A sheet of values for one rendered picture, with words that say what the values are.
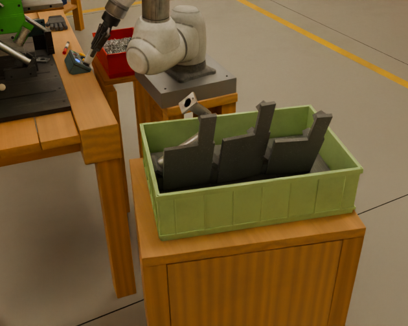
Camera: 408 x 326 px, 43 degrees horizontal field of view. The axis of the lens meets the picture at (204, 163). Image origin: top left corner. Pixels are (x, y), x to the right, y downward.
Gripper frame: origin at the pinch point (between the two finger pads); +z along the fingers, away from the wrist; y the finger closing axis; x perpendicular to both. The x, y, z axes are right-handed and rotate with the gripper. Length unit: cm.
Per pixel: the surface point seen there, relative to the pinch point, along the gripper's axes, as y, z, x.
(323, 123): -108, -39, -31
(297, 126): -74, -28, -55
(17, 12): 12.4, -0.2, 31.5
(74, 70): -2.3, 8.1, 3.9
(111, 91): 7.6, 13.3, -19.3
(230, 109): -35, -14, -52
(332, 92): 93, -32, -213
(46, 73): 3.3, 16.2, 12.0
